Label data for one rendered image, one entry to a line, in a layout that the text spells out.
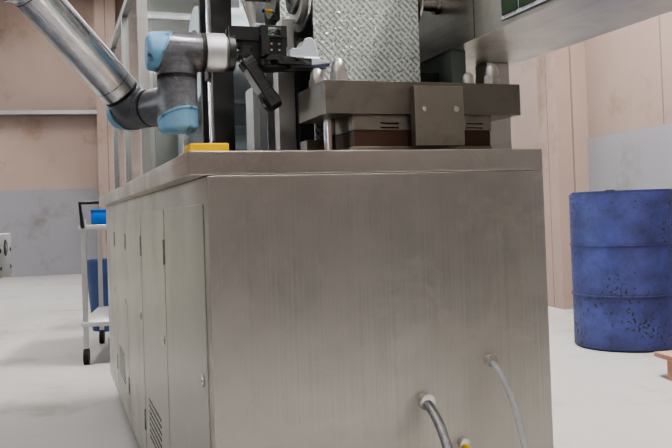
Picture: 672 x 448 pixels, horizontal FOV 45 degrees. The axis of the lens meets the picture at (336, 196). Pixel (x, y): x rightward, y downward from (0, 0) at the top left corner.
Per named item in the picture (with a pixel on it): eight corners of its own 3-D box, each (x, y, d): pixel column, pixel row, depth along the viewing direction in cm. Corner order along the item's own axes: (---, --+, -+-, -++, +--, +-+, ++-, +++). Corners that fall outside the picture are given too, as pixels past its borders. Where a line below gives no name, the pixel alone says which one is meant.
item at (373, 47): (315, 102, 163) (312, 12, 163) (420, 104, 170) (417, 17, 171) (316, 102, 162) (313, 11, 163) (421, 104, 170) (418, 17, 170)
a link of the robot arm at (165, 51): (144, 78, 155) (143, 34, 155) (201, 79, 159) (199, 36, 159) (149, 71, 148) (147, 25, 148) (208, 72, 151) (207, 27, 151)
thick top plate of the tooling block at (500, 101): (299, 123, 157) (298, 92, 157) (479, 124, 170) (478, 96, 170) (325, 113, 142) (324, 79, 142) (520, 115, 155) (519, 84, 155)
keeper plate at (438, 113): (411, 146, 147) (409, 86, 147) (460, 146, 151) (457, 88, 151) (417, 145, 145) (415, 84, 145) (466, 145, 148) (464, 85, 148)
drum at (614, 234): (706, 349, 427) (699, 185, 429) (603, 356, 418) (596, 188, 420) (647, 333, 484) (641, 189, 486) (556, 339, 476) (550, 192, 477)
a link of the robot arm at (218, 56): (208, 68, 151) (201, 75, 159) (232, 68, 153) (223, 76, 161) (207, 28, 152) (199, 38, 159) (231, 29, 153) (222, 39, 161)
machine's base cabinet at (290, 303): (109, 395, 364) (104, 206, 365) (248, 381, 385) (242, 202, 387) (218, 720, 126) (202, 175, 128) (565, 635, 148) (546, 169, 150)
